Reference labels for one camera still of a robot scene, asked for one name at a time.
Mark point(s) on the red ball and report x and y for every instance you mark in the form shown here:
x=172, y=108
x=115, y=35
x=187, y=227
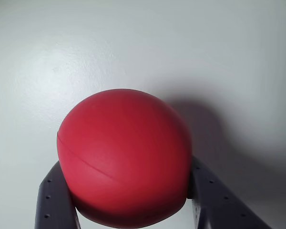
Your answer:
x=126, y=155

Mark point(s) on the grey-blue gripper finger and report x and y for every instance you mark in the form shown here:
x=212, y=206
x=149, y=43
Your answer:
x=54, y=202
x=217, y=205

